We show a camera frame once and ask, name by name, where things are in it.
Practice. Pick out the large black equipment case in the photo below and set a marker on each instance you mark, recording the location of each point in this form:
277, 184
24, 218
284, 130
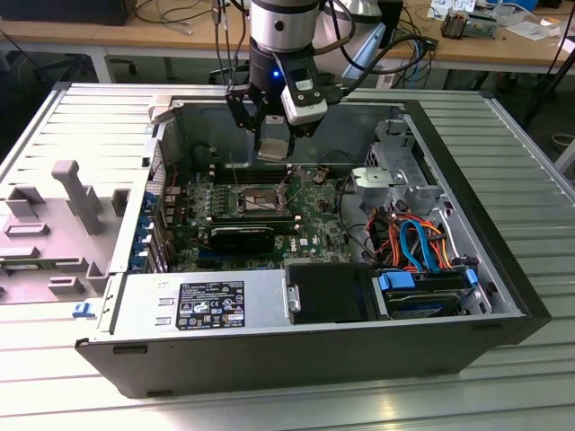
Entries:
67, 11

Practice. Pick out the green motherboard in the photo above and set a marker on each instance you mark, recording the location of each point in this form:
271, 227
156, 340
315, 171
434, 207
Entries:
314, 211

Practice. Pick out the black upright box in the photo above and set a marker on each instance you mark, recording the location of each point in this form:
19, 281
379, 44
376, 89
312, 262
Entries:
394, 20

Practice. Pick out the grey metal device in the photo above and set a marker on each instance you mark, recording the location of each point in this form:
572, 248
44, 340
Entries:
483, 28

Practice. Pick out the black graphics card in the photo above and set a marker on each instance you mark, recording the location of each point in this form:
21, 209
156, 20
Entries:
242, 241

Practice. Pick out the green RAM stick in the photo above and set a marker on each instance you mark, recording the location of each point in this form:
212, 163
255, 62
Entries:
24, 267

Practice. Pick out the white papers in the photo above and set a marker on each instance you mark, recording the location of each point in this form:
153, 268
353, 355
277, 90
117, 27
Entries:
532, 29

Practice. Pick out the small black adapter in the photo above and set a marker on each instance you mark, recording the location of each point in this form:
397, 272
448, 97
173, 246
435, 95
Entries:
429, 43

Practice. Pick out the silver topped CPU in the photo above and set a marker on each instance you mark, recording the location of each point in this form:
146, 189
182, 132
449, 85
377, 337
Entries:
273, 149

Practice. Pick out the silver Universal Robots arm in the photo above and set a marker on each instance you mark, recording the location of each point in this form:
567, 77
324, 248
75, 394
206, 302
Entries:
283, 27

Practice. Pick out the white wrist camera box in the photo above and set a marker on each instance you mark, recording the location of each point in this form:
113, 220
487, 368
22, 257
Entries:
305, 110

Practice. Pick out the grey plastic parts rack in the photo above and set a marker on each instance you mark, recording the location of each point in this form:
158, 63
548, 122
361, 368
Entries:
58, 251

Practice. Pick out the hard disk in blue carrier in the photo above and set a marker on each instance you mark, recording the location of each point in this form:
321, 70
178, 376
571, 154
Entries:
395, 283

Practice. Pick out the wooden desk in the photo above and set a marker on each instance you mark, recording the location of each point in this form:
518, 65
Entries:
63, 36

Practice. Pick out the finned CPU cooler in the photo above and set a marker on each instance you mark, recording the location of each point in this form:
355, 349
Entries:
454, 24

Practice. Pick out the CPU socket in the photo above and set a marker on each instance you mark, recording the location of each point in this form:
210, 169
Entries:
257, 201

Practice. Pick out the brown board connector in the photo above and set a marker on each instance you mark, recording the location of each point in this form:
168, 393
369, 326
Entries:
321, 174

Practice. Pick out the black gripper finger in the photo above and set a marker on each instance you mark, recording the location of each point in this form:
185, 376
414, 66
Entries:
245, 108
305, 130

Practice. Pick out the silver power supply unit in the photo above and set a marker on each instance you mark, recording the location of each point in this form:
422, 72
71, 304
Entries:
144, 292

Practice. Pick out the blue slot retainer clips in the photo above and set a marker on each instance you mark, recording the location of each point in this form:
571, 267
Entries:
144, 223

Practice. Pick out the silver metal drive cage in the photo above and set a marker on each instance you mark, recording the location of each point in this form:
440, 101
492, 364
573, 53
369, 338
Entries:
372, 178

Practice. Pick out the black grey PC case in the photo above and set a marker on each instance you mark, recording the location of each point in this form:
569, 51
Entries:
269, 359

